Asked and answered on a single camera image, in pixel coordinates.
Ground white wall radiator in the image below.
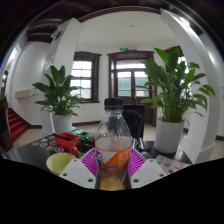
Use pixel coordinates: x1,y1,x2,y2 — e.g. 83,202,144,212
14,87,43,100

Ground wide brown framed window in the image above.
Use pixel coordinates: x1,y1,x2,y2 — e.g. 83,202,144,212
69,51,102,104

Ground narrow brown framed window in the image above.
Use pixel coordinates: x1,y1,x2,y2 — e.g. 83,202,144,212
163,45,189,73

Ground brown glazed double door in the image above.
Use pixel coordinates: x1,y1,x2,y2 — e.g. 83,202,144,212
107,50,158,126

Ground pale yellow paper cup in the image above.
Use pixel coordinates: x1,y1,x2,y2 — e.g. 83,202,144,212
45,152,78,176

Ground large leafy plant white pot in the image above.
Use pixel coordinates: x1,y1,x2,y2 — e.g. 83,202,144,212
136,47,217,154

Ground orange soda plastic bottle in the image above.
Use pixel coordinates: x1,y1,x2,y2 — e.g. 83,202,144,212
94,97,133,192

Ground small leafy plant white pot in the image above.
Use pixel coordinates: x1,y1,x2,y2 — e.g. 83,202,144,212
32,64,86,134

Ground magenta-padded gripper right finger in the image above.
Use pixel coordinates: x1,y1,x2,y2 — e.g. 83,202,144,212
128,147,167,190

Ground round printed badges group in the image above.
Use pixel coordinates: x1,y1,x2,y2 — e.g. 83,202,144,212
31,134,66,154

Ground black chair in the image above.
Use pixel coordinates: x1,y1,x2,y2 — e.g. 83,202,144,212
121,103,146,140

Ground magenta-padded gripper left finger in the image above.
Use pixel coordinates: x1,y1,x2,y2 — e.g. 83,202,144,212
58,147,100,190

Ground red carpeted stairs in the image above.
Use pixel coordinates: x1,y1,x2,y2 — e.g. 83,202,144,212
6,107,30,143

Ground white printed paper sheet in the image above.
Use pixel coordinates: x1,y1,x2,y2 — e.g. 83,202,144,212
154,154,192,174

